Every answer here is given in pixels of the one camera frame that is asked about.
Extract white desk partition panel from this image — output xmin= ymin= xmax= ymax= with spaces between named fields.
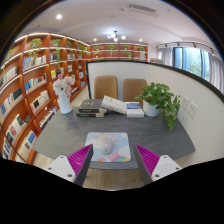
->
xmin=85 ymin=60 xmax=224 ymax=168

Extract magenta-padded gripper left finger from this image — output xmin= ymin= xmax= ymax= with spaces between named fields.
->
xmin=45 ymin=143 xmax=94 ymax=187

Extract orange wooden bookshelf unit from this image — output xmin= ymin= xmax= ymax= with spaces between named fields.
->
xmin=0 ymin=32 xmax=149 ymax=164

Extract dark framed window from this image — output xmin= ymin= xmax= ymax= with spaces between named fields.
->
xmin=171 ymin=46 xmax=214 ymax=83

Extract thick white book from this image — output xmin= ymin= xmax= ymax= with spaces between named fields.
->
xmin=100 ymin=95 xmax=128 ymax=115

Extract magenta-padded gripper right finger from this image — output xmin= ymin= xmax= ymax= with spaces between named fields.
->
xmin=133 ymin=144 xmax=183 ymax=186

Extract light grey computer mouse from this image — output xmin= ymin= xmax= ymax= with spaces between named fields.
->
xmin=99 ymin=136 xmax=114 ymax=156

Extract ceiling chandelier lamp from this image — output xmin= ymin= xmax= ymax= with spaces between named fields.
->
xmin=106 ymin=30 xmax=127 ymax=43

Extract blue and white book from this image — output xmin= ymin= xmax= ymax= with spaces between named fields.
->
xmin=124 ymin=101 xmax=145 ymax=118

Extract green plant in white pot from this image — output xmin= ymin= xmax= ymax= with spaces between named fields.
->
xmin=134 ymin=82 xmax=181 ymax=132

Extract dark hardcover book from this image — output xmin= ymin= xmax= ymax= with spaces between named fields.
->
xmin=75 ymin=110 xmax=105 ymax=118
xmin=78 ymin=98 xmax=108 ymax=114

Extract white vase with pink flowers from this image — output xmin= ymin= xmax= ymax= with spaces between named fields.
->
xmin=52 ymin=73 xmax=76 ymax=115

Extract pastel printed mouse pad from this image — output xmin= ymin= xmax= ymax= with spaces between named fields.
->
xmin=84 ymin=131 xmax=132 ymax=163

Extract grey window curtain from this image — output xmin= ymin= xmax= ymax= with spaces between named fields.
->
xmin=208 ymin=53 xmax=224 ymax=95

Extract recessed ceiling lights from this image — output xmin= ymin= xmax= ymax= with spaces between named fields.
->
xmin=55 ymin=13 xmax=99 ymax=43

